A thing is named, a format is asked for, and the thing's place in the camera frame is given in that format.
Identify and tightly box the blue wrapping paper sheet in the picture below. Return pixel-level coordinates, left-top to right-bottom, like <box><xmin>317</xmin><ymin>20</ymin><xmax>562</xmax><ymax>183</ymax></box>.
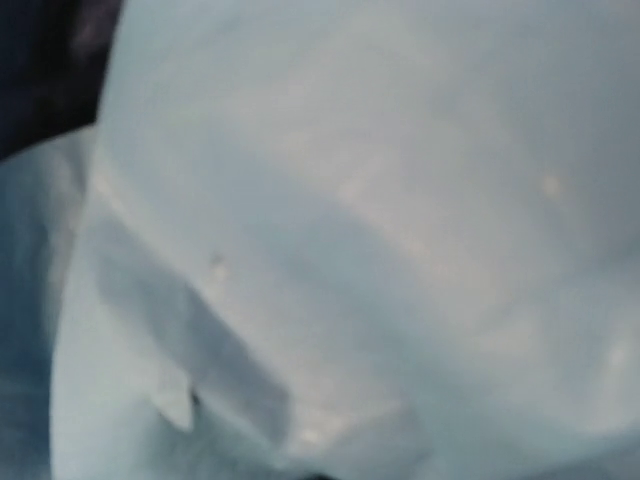
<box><xmin>1</xmin><ymin>1</ymin><xmax>639</xmax><ymax>479</ymax></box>

